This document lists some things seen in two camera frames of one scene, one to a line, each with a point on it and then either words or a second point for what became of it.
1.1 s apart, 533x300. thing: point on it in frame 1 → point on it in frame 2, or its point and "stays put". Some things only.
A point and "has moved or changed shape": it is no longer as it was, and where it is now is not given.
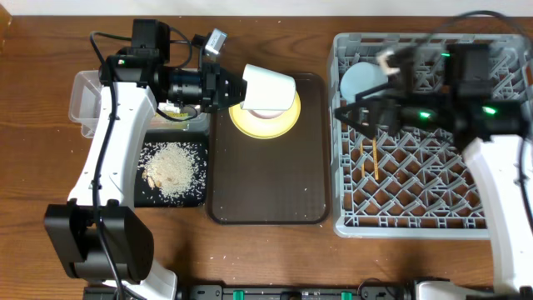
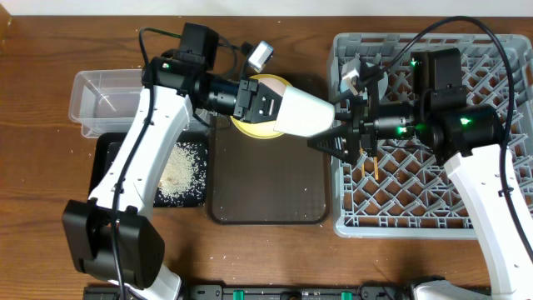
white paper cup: (266, 89) has moved or changed shape
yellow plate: (265, 128) stays put
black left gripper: (210, 87) → (246, 105)
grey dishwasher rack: (417, 183) stays put
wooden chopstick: (375, 157) stays put
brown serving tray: (281, 180) stays put
